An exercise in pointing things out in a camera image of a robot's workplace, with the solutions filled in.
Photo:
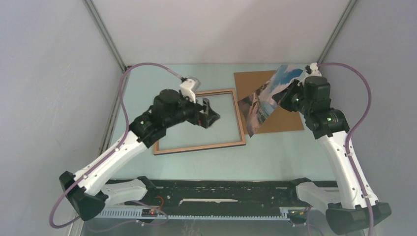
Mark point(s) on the brown backing board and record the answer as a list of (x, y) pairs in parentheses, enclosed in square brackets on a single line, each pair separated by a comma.
[(280, 120)]

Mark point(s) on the left aluminium corner post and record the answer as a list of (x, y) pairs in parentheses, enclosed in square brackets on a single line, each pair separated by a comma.
[(97, 19)]

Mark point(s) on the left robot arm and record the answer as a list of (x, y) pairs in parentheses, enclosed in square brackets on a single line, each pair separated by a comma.
[(87, 189)]

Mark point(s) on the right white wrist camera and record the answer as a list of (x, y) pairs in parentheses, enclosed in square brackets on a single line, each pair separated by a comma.
[(312, 70)]

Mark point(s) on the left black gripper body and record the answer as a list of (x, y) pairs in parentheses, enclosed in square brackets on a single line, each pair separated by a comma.
[(187, 110)]

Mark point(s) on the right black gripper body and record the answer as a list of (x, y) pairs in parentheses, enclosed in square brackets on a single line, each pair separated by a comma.
[(292, 100)]

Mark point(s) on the aluminium corner post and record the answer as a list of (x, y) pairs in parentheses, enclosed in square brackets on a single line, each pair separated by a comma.
[(97, 19), (337, 30)]

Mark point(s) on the wooden picture frame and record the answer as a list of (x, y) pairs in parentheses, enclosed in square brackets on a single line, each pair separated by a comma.
[(226, 132)]

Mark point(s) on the right aluminium corner post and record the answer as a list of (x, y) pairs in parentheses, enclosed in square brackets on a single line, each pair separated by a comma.
[(337, 30)]

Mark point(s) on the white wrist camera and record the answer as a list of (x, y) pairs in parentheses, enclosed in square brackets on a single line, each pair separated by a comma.
[(188, 88), (312, 70)]

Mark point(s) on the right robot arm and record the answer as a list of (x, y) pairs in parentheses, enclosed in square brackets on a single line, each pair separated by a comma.
[(357, 207)]

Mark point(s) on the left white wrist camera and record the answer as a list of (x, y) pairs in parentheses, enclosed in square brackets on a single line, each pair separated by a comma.
[(188, 88)]

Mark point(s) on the beach landscape photo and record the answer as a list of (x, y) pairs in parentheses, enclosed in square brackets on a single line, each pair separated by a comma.
[(259, 105)]

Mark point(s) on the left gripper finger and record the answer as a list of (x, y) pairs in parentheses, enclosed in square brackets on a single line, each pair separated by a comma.
[(207, 120), (207, 107)]

